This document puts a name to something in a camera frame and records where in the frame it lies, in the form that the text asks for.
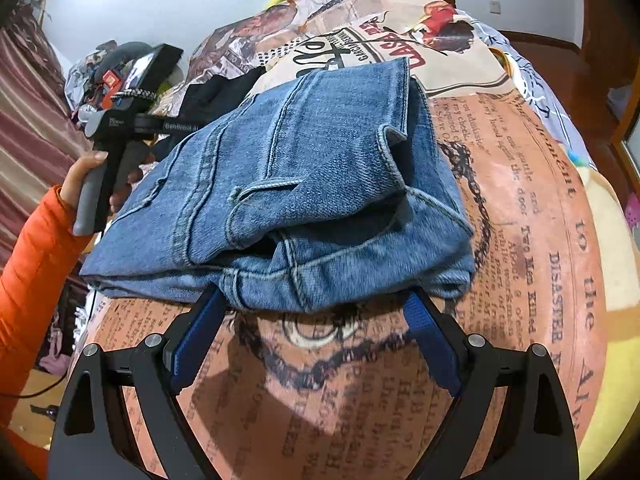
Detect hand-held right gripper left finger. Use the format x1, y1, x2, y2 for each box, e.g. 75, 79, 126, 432
47, 285, 228, 480

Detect pile of assorted clutter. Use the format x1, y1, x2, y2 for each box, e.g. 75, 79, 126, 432
65, 40, 182, 112

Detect pink cloth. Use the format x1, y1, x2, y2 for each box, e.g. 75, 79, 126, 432
40, 350, 72, 377

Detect person's left forearm orange sleeve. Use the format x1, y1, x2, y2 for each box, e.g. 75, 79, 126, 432
0, 185, 97, 461

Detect brown wooden door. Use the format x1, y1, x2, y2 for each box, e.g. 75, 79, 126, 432
580, 0, 640, 161

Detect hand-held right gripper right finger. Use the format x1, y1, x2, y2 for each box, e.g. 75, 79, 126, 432
402, 287, 581, 480

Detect person's left hand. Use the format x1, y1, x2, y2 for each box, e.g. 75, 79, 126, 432
60, 152, 144, 216

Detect black folded cloth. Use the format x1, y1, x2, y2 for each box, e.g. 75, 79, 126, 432
150, 72, 266, 163

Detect black cable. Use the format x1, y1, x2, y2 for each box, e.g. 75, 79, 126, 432
10, 374, 72, 402

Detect maroon striped curtain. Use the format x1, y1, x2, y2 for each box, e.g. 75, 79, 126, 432
0, 5, 96, 271

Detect printed newspaper-pattern blanket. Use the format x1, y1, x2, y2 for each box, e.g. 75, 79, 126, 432
85, 0, 609, 480

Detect yellow plush cushion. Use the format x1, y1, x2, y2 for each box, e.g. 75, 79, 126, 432
565, 160, 640, 480

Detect blue denim pants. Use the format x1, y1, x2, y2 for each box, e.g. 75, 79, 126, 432
80, 56, 476, 314

